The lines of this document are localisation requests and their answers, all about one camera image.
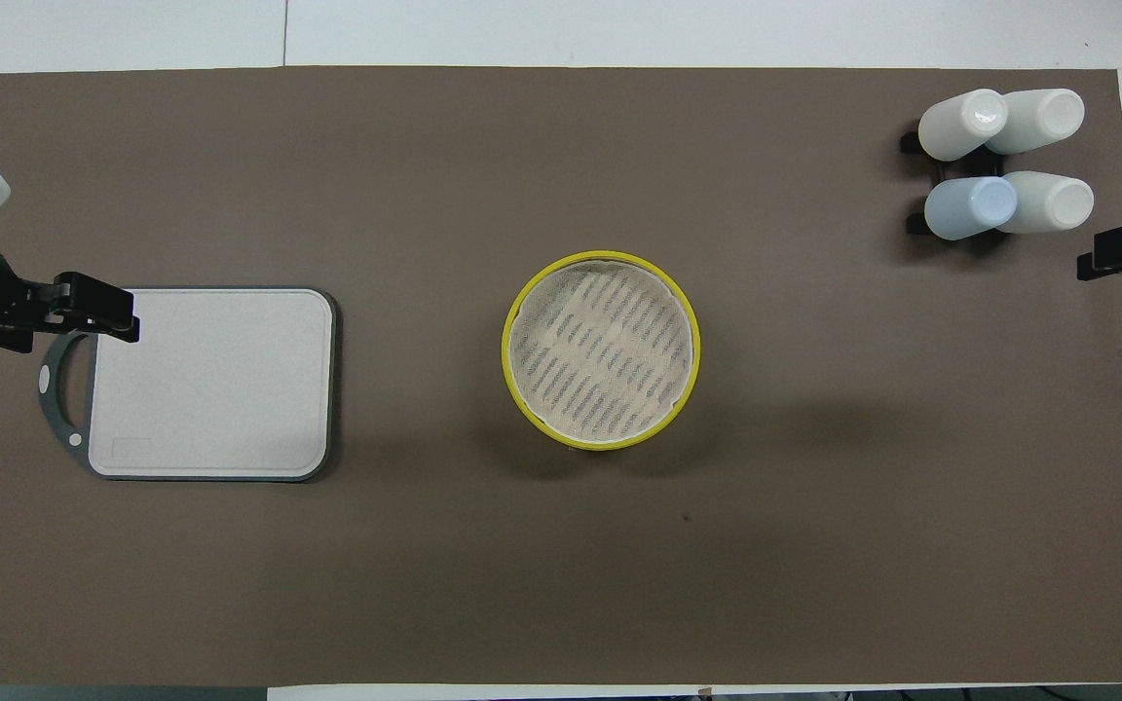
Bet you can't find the white steamer liner cloth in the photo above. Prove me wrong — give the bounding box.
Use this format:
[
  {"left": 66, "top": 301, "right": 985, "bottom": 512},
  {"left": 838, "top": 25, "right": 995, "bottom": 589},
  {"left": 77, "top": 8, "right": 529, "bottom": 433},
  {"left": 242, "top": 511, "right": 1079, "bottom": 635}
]
[{"left": 509, "top": 261, "right": 696, "bottom": 444}]

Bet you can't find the black cup rack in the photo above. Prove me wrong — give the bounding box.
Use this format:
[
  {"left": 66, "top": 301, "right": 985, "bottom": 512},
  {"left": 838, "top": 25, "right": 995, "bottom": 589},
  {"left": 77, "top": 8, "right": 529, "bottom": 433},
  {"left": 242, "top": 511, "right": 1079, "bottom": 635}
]
[{"left": 900, "top": 127, "right": 942, "bottom": 236}]

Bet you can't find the brown table mat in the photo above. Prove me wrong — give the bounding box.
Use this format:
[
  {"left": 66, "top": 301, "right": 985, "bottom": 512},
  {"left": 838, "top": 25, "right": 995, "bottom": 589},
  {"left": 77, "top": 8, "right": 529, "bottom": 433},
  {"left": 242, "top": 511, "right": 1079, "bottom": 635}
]
[{"left": 0, "top": 66, "right": 1122, "bottom": 687}]

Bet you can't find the light blue plastic cup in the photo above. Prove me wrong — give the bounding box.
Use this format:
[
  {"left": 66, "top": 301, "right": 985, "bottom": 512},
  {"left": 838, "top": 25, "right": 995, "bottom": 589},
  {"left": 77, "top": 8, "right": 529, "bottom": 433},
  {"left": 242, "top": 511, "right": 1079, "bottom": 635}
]
[{"left": 924, "top": 175, "right": 1019, "bottom": 241}]

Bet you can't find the white plastic cup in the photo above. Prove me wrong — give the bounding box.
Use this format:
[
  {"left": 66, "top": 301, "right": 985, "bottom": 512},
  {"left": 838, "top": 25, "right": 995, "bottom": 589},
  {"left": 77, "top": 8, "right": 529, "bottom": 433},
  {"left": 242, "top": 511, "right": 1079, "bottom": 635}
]
[
  {"left": 990, "top": 88, "right": 1085, "bottom": 155},
  {"left": 999, "top": 171, "right": 1095, "bottom": 234},
  {"left": 918, "top": 89, "right": 1009, "bottom": 162}
]

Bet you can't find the cloth-lined bamboo steamer tier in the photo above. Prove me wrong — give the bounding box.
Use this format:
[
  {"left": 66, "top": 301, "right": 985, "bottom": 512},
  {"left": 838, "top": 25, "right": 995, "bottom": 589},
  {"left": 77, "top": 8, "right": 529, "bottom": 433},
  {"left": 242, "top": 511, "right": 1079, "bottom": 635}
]
[{"left": 501, "top": 250, "right": 701, "bottom": 452}]

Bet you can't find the white cutting board grey rim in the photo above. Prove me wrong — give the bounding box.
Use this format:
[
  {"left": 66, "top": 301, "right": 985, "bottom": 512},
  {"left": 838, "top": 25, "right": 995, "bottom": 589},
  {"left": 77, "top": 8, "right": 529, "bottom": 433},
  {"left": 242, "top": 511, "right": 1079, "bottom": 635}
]
[{"left": 38, "top": 286, "right": 338, "bottom": 483}]

